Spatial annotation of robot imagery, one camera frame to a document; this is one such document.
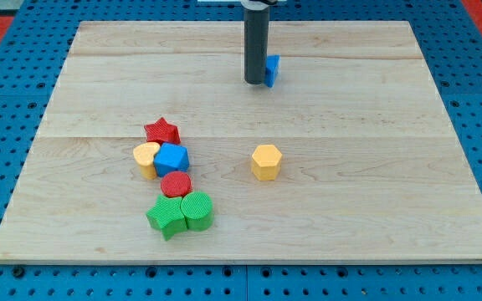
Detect yellow hexagon block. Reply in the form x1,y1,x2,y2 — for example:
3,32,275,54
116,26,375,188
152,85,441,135
250,145,282,181

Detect red star block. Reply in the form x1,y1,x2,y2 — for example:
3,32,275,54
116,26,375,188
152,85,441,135
144,117,181,145

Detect green star block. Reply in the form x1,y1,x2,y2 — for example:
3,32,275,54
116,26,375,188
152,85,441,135
146,195,187,241

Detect blue cube block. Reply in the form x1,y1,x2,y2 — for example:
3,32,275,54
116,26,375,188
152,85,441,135
154,142,190,177

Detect green cylinder block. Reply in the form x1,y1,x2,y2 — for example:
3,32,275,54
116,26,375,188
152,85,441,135
181,191,214,232

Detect red cylinder block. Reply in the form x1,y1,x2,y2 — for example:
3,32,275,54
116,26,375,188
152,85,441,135
160,171,192,198

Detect blue triangle block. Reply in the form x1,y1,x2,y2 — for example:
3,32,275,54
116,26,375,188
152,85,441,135
264,54,280,88

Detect yellow heart block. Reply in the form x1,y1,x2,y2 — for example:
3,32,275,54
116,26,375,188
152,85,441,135
133,142,161,180

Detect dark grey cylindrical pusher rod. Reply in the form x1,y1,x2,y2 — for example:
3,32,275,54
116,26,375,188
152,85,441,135
241,0,279,84

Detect light wooden board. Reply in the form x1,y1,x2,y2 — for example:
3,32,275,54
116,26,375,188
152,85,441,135
0,21,482,265

